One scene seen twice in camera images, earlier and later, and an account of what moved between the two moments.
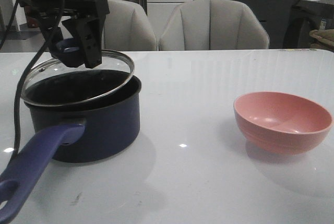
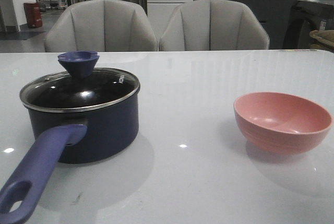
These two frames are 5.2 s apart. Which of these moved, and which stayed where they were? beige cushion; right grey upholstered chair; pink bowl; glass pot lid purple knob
Moved: glass pot lid purple knob
Stayed: pink bowl; right grey upholstered chair; beige cushion
